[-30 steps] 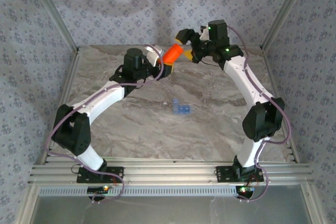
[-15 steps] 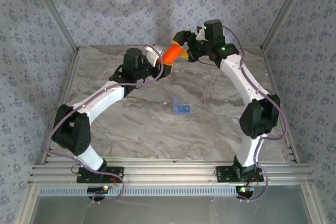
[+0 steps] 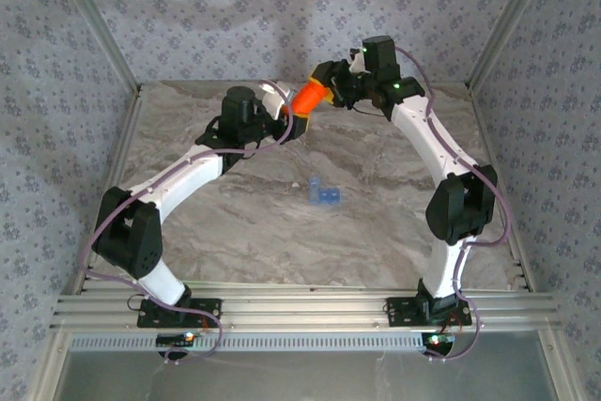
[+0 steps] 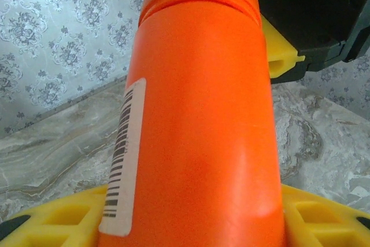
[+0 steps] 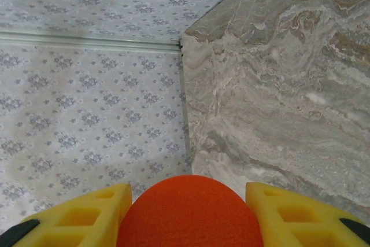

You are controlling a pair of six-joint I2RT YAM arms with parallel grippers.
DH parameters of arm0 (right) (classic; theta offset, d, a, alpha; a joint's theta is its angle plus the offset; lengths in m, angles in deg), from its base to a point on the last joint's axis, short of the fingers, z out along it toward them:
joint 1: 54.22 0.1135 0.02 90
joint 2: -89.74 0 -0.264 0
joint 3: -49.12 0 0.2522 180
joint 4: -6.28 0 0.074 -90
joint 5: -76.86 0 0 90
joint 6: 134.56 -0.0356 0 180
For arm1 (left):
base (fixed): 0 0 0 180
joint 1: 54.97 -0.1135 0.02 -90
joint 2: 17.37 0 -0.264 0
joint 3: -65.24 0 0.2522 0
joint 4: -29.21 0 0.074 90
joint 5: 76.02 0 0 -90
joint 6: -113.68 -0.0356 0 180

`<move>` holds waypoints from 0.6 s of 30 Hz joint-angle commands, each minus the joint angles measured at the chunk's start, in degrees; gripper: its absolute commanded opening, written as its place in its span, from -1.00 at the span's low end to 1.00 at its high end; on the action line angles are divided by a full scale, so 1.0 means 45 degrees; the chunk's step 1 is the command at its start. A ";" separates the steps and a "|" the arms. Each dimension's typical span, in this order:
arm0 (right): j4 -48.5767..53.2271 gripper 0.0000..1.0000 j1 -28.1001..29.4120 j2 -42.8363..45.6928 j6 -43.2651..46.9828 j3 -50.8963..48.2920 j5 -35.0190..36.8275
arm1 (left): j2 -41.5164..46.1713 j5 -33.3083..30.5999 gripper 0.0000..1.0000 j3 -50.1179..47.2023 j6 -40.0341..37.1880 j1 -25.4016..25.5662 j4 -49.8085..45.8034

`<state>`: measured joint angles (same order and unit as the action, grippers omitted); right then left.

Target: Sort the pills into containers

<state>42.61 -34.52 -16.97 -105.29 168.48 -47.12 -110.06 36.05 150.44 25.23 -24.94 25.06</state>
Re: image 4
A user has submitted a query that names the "orange pill bottle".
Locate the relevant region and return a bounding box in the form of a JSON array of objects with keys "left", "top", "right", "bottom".
[{"left": 98, "top": 0, "right": 287, "bottom": 247}]

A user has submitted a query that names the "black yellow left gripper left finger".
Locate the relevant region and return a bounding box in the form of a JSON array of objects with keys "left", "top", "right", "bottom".
[{"left": 0, "top": 185, "right": 110, "bottom": 247}]

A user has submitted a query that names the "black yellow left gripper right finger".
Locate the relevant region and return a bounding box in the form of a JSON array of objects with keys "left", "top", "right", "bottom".
[{"left": 280, "top": 183, "right": 370, "bottom": 247}]

